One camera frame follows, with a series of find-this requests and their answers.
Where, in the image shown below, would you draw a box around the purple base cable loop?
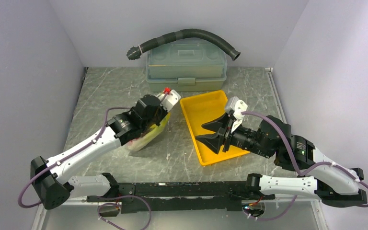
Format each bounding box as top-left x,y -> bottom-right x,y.
97,194 -> 154,230

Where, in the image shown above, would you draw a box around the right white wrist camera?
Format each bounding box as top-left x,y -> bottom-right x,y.
225,96 -> 248,133

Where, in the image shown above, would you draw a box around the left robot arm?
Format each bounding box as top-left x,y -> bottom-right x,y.
30,90 -> 181,210

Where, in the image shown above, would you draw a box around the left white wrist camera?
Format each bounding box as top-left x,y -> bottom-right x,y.
161,88 -> 181,112

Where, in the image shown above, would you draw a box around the black corrugated hose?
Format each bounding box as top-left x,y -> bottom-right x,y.
126,28 -> 241,61

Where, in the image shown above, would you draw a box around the yellow toy bananas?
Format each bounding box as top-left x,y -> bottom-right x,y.
143,113 -> 171,142

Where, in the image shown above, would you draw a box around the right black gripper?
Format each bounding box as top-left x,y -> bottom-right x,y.
195,112 -> 274,158

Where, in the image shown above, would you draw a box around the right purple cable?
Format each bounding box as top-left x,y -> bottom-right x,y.
241,111 -> 368,222

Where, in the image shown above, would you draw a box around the clear zip top bag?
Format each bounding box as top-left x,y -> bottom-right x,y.
125,113 -> 171,152

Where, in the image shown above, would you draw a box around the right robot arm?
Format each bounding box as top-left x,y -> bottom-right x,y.
196,112 -> 368,207

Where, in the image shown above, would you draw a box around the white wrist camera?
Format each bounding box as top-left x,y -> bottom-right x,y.
225,96 -> 248,133
161,88 -> 181,112

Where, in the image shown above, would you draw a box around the yellow plastic tray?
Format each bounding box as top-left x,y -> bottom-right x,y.
180,90 -> 250,166

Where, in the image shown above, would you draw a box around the grey plastic storage box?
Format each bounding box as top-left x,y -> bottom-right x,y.
146,39 -> 227,92

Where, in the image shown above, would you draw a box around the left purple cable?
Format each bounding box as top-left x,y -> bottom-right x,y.
17,107 -> 132,209

